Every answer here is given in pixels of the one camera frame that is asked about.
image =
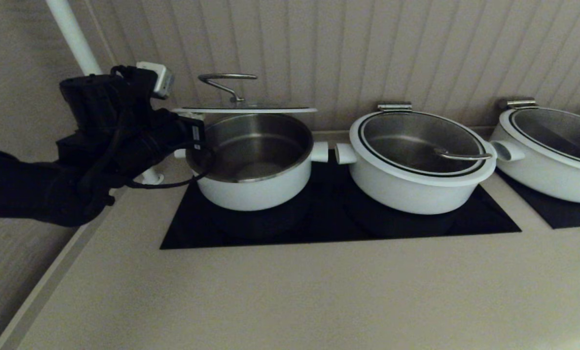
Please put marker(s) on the wide black glass cooktop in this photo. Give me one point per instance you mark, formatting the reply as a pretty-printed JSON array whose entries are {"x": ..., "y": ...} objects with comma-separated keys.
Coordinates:
[{"x": 319, "y": 228}]

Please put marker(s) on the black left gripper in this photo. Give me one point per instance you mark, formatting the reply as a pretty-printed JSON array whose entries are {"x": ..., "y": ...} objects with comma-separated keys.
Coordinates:
[{"x": 173, "y": 133}]

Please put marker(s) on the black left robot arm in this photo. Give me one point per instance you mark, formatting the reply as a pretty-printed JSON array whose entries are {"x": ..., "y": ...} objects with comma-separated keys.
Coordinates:
[{"x": 51, "y": 184}]

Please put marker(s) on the white round pot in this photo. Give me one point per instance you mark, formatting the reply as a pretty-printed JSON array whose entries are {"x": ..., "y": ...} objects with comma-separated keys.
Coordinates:
[
  {"x": 255, "y": 194},
  {"x": 401, "y": 197},
  {"x": 547, "y": 181}
]

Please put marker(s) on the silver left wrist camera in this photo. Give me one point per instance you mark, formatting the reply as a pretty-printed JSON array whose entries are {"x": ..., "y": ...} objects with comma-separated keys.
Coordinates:
[{"x": 156, "y": 78}]

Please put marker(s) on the small black glass cooktop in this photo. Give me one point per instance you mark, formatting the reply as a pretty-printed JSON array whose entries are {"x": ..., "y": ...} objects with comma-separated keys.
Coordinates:
[{"x": 562, "y": 217}]

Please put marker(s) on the white support pole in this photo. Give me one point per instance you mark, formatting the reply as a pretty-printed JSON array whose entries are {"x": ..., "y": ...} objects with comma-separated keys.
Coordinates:
[{"x": 73, "y": 36}]

